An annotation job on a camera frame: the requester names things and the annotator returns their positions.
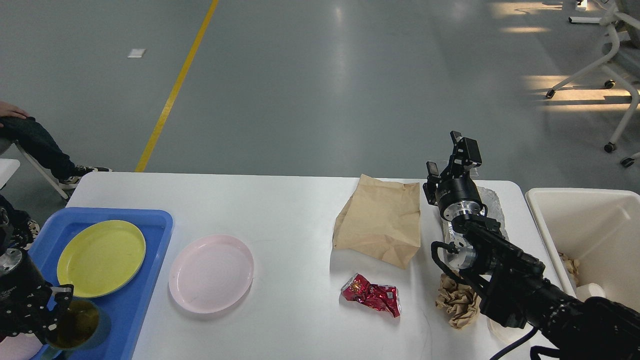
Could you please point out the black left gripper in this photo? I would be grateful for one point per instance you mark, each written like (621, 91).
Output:
(26, 299)

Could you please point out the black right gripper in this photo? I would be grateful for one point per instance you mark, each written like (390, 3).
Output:
(456, 196)

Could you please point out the dark green cup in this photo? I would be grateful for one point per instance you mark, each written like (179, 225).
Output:
(83, 327)

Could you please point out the brown paper bag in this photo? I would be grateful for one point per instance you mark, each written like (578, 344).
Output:
(381, 220)

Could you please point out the pink plate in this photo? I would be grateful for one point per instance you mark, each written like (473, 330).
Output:
(211, 274)

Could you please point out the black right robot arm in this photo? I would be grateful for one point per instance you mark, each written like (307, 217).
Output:
(510, 282)

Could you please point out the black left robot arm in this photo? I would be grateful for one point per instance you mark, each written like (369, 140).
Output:
(18, 232)

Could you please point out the pink cup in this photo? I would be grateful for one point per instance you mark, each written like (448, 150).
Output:
(22, 347)

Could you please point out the aluminium foil tray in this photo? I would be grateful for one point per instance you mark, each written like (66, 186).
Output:
(492, 205)

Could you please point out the yellow plate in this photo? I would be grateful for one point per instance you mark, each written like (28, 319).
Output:
(102, 258)

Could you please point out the crumpled brown paper ball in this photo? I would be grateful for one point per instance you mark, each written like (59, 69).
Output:
(459, 301)

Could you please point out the crumpled red foil wrapper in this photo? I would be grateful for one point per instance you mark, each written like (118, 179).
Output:
(383, 298)

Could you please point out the crumpled paper in bin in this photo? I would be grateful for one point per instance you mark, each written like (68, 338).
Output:
(571, 266)

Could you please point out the white plastic bin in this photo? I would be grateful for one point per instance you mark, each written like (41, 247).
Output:
(601, 228)

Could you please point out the white paper cup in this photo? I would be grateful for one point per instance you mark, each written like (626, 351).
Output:
(506, 334)

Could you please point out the white cup in bin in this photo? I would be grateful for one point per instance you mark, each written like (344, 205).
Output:
(586, 291)

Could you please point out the white office chair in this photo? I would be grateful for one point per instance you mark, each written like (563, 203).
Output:
(620, 56)

